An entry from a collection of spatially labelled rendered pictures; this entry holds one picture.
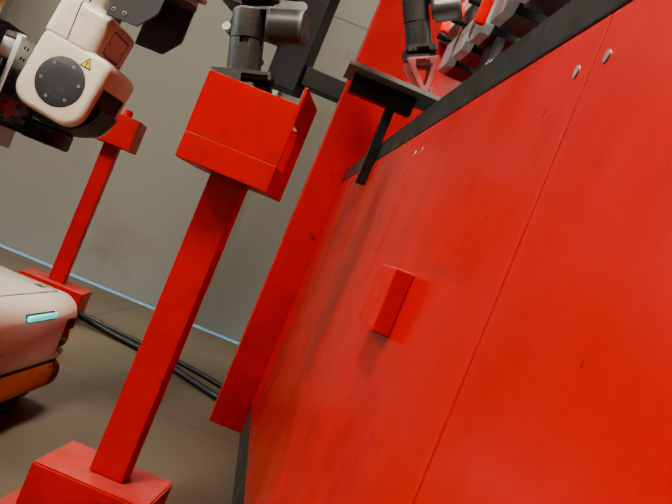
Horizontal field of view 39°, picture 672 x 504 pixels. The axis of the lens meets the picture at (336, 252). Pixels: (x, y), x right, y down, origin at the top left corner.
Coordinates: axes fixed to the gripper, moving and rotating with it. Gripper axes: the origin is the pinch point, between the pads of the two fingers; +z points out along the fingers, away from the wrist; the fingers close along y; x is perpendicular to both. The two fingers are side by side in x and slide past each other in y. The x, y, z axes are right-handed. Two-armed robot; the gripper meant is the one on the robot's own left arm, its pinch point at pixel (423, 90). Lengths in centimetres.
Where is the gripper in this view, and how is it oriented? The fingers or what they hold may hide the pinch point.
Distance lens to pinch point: 211.6
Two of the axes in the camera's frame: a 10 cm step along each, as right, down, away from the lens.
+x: -9.9, 0.9, -0.6
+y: -0.6, -0.1, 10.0
